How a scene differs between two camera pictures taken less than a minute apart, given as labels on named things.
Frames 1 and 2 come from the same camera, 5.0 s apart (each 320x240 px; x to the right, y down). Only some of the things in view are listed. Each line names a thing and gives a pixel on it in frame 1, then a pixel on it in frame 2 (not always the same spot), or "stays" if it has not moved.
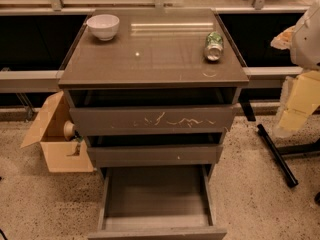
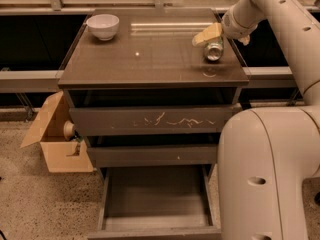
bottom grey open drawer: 156,202 stays
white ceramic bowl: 104,26 stays
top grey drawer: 150,121 stays
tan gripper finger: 284,39 → 233,29
